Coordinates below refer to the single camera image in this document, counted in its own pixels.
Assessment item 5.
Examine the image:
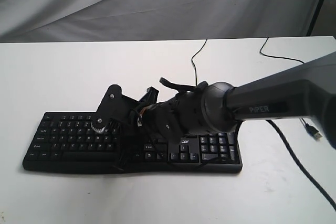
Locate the USB plug cable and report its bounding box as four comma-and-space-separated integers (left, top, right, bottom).
299, 118, 323, 141

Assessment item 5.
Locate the black tripod stand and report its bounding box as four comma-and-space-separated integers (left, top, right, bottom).
306, 0, 324, 37

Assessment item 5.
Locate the grey backdrop cloth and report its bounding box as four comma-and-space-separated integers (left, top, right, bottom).
0, 0, 336, 43

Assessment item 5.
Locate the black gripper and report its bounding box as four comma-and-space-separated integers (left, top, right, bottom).
109, 95, 160, 170

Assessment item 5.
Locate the thick braided black cable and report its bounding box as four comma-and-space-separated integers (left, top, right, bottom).
265, 119, 336, 202

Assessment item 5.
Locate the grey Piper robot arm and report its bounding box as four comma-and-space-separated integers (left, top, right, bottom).
111, 53, 335, 146

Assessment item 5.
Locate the black computer keyboard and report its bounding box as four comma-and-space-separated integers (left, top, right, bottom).
22, 112, 243, 174

